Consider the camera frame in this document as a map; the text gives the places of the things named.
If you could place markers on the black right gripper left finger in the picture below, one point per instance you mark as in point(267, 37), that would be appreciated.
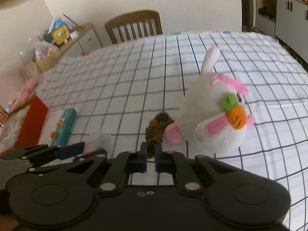
point(119, 169)

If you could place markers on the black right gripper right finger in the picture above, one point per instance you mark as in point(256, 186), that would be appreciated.
point(176, 164)

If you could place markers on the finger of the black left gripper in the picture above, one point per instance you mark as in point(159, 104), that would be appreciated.
point(67, 152)

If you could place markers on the brown scrunchie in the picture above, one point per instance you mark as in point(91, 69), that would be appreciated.
point(154, 132)

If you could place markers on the beige drawstring cloth bag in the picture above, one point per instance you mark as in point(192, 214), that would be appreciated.
point(12, 129)

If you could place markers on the white plush bunny toy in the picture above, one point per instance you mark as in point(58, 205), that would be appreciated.
point(212, 117)

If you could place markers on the teal white cartoon tissue pack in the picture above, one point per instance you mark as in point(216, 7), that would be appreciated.
point(57, 127)

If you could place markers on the red gold storage box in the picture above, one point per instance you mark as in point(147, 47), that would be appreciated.
point(33, 123)

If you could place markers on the pink small packet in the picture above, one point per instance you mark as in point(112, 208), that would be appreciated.
point(93, 143)

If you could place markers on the pink patterned cloth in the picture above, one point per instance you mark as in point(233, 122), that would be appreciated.
point(25, 92)

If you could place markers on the cardboard box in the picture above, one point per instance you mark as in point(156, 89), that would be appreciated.
point(30, 68)

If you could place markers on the black white grid tablecloth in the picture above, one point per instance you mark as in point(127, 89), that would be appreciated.
point(117, 90)

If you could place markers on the plastic bag with pink items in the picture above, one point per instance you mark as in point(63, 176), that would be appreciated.
point(43, 49)

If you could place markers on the wooden white drawer sideboard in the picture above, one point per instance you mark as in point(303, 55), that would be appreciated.
point(86, 42)

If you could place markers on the yellow blue toy clock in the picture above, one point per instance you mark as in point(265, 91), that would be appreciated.
point(60, 32)

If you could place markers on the brown wooden chair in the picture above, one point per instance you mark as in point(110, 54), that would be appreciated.
point(134, 25)

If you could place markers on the grey wooden wall cabinet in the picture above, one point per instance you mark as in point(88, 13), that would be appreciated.
point(285, 20)

